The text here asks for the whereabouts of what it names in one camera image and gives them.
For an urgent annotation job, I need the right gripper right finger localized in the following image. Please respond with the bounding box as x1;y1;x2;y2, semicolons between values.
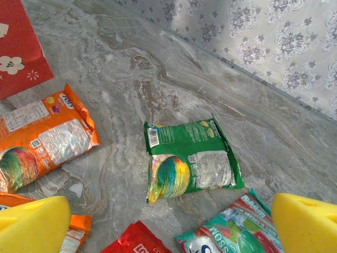
271;192;337;253

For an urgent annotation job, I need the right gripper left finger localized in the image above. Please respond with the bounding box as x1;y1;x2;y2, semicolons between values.
0;195;72;253

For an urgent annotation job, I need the orange snack packet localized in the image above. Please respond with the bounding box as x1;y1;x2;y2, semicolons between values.
0;83;102;194
0;191;93;253

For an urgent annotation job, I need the green red mint candy packet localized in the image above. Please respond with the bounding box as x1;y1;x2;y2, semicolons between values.
174;187;286;253

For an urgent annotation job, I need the red gummy candy packet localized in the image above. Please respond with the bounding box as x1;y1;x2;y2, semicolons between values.
100;220;172;253

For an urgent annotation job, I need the red floral paper bag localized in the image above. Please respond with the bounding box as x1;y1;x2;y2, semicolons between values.
0;0;55;101

